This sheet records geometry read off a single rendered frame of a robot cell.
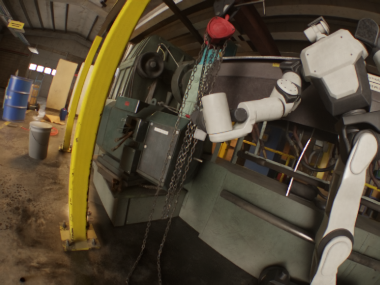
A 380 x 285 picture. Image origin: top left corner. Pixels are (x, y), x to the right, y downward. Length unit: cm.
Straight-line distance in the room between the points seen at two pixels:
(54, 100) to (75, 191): 604
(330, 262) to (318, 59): 70
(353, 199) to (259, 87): 93
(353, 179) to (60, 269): 123
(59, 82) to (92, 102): 605
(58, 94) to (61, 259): 618
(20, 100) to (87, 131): 317
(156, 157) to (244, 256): 88
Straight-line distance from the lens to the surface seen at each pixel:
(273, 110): 48
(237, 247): 120
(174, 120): 90
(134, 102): 108
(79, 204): 90
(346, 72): 64
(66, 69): 680
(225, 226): 119
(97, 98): 73
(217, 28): 91
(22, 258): 103
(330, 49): 68
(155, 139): 91
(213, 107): 39
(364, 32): 75
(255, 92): 121
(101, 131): 132
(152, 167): 92
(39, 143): 205
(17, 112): 385
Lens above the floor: 80
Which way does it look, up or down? 5 degrees down
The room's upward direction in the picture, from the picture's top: 17 degrees clockwise
